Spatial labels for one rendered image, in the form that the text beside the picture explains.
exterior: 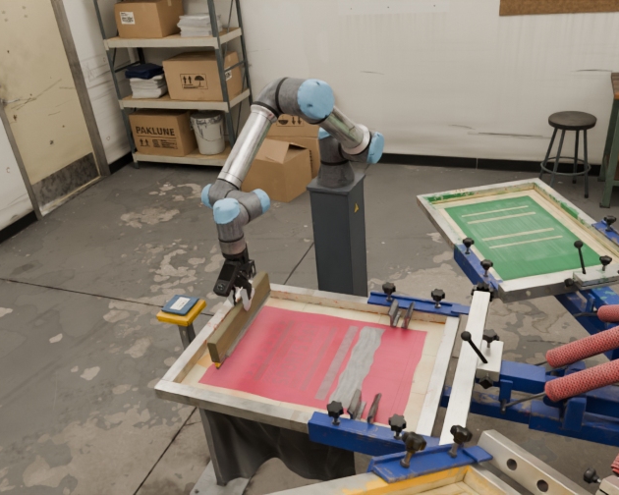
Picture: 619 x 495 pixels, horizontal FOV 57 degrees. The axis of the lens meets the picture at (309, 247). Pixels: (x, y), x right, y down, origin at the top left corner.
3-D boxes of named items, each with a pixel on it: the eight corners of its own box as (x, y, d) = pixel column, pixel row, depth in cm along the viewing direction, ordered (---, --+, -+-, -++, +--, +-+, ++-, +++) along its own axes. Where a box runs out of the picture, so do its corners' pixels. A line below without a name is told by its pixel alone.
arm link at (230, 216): (246, 198, 164) (225, 211, 158) (251, 233, 170) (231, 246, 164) (226, 193, 168) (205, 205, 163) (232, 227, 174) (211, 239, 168)
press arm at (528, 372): (475, 383, 157) (476, 369, 155) (478, 368, 162) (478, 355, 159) (542, 396, 151) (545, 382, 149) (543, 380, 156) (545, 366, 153)
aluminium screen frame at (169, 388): (156, 397, 168) (153, 388, 166) (245, 287, 215) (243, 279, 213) (425, 462, 141) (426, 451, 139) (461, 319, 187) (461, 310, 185)
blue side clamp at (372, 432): (309, 440, 151) (307, 421, 148) (315, 426, 155) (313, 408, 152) (423, 468, 141) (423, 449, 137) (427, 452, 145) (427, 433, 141)
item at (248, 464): (223, 483, 191) (199, 389, 170) (228, 474, 194) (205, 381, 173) (356, 522, 175) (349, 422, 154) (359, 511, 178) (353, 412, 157)
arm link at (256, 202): (243, 183, 179) (218, 196, 171) (271, 190, 172) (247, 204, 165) (247, 205, 183) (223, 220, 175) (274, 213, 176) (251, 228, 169)
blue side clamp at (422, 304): (367, 315, 195) (366, 299, 192) (371, 307, 199) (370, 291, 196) (457, 330, 185) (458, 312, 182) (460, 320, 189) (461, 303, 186)
